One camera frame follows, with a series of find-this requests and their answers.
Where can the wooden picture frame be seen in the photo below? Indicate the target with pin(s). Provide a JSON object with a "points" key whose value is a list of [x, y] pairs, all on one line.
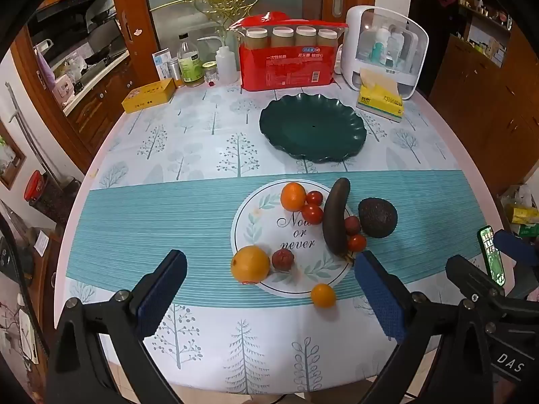
{"points": [[9, 155]]}

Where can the dark avocado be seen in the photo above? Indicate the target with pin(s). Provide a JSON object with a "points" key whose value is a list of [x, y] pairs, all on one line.
{"points": [[377, 217]]}

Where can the red paper cup package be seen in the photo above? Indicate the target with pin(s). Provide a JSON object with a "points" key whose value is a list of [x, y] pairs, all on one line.
{"points": [[286, 67]]}

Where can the cherry tomato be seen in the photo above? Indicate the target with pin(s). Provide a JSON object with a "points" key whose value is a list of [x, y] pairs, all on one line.
{"points": [[312, 213], [356, 243], [314, 197]]}

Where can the glass bottle green label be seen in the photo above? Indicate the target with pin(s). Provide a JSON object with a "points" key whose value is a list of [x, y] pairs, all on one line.
{"points": [[190, 65]]}

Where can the white squeeze bottle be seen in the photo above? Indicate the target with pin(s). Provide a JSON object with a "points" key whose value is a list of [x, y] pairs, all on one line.
{"points": [[225, 65]]}

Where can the white storage box clear door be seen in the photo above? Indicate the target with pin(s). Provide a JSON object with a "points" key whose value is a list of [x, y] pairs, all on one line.
{"points": [[349, 50]]}

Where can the dark overripe banana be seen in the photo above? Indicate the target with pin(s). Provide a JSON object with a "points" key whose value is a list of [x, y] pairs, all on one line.
{"points": [[334, 219]]}

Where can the yellow tissue pack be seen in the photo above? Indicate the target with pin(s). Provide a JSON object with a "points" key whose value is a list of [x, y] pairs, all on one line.
{"points": [[381, 101]]}

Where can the dark green scalloped plate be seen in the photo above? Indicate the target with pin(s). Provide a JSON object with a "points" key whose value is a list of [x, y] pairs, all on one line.
{"points": [[311, 126]]}

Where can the orange tangerine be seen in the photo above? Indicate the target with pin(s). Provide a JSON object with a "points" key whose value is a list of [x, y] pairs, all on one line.
{"points": [[293, 195]]}

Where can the small green lit screen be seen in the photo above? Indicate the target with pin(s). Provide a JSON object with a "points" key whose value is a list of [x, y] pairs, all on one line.
{"points": [[492, 252]]}

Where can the large orange with sticker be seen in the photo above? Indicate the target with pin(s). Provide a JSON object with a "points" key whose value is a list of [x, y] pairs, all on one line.
{"points": [[249, 265]]}

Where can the black wok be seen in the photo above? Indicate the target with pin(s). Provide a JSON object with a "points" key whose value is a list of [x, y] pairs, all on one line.
{"points": [[99, 54]]}

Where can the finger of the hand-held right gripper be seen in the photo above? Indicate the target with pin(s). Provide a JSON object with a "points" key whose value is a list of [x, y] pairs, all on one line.
{"points": [[467, 275], [518, 247]]}

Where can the teal bottle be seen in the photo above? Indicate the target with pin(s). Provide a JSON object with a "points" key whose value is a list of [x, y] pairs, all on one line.
{"points": [[378, 48]]}

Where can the red jujube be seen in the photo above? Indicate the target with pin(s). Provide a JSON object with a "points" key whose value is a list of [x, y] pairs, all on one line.
{"points": [[352, 224], [282, 259]]}

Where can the range hood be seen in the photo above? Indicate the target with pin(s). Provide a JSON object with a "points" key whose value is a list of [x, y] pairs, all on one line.
{"points": [[71, 17]]}

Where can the wooden cabinet with shelves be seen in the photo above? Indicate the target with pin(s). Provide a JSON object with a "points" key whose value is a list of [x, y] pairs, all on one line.
{"points": [[476, 75]]}

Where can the pink container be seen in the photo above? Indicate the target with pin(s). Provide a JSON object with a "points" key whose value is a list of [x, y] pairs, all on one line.
{"points": [[63, 86]]}

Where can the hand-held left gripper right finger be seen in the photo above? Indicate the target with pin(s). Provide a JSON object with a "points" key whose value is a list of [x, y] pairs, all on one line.
{"points": [[379, 298]]}

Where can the small orange kumquat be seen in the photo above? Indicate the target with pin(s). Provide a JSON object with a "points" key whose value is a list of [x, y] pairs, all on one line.
{"points": [[323, 295]]}

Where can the small silver can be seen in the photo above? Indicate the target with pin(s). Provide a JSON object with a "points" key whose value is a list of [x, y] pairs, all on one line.
{"points": [[174, 72]]}

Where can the green and yellow boxes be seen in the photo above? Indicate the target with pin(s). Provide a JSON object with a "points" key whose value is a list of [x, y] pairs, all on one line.
{"points": [[524, 219]]}

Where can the red container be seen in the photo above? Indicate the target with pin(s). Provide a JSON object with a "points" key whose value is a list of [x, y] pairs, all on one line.
{"points": [[33, 185]]}

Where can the white and blue small box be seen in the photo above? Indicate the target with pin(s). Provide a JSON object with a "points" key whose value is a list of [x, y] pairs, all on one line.
{"points": [[161, 64]]}

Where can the yellow cardboard box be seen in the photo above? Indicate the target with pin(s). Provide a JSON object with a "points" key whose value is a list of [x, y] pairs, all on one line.
{"points": [[147, 96]]}

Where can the small glass jar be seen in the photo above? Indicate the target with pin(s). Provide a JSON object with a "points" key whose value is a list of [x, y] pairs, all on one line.
{"points": [[210, 73]]}

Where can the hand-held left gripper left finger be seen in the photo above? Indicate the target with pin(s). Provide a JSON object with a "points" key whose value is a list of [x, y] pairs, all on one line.
{"points": [[162, 294]]}

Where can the wooden kitchen base cabinet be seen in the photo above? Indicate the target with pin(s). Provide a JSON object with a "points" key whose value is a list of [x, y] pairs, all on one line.
{"points": [[101, 105]]}

